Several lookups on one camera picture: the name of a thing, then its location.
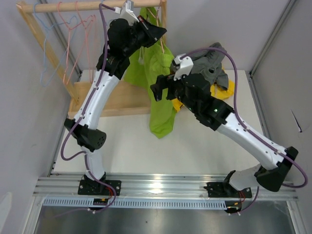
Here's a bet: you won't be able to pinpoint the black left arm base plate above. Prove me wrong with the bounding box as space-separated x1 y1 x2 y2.
78 180 122 196

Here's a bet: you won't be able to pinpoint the pink hanger of yellow shorts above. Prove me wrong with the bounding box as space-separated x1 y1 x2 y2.
75 1 95 83

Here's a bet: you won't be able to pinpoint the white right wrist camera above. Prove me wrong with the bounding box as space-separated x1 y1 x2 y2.
172 54 194 81

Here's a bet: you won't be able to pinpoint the light grey shorts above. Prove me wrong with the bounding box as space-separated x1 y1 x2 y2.
170 42 229 91

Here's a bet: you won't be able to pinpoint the pink hanger of green shorts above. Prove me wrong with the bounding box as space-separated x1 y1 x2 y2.
146 0 171 61

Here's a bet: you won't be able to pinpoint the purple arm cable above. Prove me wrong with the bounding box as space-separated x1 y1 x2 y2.
60 3 117 216
181 47 308 216

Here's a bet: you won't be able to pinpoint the pink hanger of olive shorts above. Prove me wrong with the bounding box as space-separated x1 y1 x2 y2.
57 1 97 85

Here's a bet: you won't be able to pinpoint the yellow shorts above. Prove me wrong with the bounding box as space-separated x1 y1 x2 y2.
171 80 235 112

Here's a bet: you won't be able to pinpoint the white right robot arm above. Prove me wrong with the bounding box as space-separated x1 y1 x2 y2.
150 74 298 197

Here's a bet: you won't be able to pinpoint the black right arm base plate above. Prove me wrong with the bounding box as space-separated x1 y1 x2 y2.
203 182 252 198

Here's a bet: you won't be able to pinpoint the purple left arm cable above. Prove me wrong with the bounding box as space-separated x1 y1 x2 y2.
60 3 117 216

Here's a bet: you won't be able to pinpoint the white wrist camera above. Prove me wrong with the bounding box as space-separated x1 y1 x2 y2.
114 0 139 26
172 54 194 81

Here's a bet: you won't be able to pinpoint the wooden clothes rack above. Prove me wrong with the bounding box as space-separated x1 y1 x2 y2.
16 0 169 117

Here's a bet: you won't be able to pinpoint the lime green shorts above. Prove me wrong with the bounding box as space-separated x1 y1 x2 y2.
123 6 182 139

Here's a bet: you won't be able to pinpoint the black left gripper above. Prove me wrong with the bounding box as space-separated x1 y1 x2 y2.
123 16 167 57

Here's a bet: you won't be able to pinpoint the slotted white cable duct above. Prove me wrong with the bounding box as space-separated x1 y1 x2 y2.
42 197 227 210

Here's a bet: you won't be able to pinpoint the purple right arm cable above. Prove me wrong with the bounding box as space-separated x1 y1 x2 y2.
181 47 308 216

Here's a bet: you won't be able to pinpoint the aluminium mounting rail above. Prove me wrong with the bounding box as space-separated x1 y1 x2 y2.
33 172 299 202

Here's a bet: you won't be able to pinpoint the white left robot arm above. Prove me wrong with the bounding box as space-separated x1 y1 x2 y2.
64 16 167 195

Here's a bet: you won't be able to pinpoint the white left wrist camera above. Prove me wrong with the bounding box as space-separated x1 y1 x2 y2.
114 0 139 26

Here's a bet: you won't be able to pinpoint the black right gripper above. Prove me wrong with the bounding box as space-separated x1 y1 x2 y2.
151 69 198 114

